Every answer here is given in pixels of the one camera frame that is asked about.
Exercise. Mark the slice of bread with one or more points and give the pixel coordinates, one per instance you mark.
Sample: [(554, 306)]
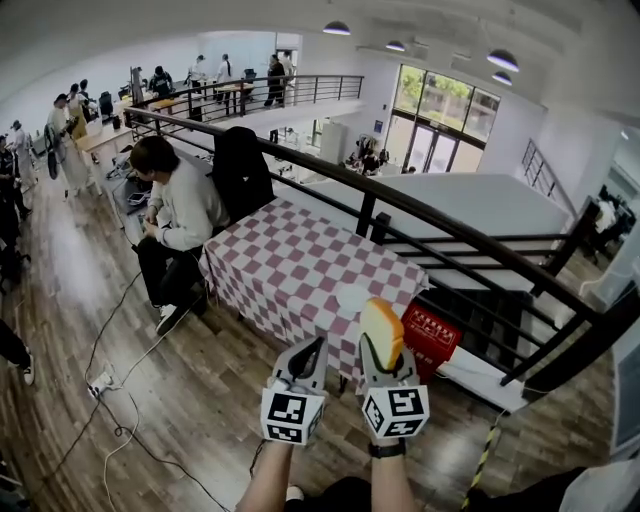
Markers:
[(382, 325)]

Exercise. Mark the glass entrance door window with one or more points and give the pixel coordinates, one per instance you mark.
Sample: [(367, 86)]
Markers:
[(440, 120)]

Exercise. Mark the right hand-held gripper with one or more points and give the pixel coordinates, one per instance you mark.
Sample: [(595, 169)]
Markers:
[(395, 407)]

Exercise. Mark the person's right forearm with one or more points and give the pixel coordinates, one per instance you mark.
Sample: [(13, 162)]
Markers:
[(392, 482)]

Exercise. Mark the black wrist watch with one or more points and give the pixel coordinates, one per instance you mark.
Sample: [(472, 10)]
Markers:
[(387, 449)]

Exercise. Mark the person's white shoe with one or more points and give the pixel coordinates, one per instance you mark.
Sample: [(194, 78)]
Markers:
[(294, 493)]

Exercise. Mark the yellow black striped pole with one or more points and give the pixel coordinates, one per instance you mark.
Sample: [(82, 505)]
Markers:
[(482, 460)]

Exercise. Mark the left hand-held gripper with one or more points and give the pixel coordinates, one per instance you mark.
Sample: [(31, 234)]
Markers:
[(290, 411)]

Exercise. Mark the person's left forearm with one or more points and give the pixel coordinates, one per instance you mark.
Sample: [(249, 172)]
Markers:
[(265, 480)]

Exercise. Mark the white power strip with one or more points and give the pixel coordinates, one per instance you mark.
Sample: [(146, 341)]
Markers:
[(104, 384)]

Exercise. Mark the black mezzanine railing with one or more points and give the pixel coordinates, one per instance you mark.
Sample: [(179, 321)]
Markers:
[(300, 90)]

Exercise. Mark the red box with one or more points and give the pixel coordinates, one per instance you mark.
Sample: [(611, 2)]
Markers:
[(430, 340)]

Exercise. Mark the person's leg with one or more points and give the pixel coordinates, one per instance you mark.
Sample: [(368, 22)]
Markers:
[(525, 492), (335, 495), (15, 350)]

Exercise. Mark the dome pendant lamp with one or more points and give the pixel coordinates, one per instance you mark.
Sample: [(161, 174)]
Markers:
[(502, 60), (336, 28), (395, 46), (501, 78)]

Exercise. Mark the black stair railing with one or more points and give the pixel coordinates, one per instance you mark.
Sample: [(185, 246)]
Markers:
[(542, 172)]

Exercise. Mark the red white checked tablecloth table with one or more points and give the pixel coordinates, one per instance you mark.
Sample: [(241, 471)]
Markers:
[(290, 260)]

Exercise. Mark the person's left leg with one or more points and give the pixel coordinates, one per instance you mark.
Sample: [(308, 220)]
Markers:
[(335, 495)]

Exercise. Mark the black office chair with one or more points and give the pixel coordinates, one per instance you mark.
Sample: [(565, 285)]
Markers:
[(242, 170)]

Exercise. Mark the black metal railing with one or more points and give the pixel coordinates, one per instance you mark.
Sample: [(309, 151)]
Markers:
[(450, 220)]

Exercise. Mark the person's right leg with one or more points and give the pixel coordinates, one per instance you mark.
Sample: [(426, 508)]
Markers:
[(525, 492)]

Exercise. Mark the wooden desk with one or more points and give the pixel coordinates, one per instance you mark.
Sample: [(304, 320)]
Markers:
[(102, 137)]

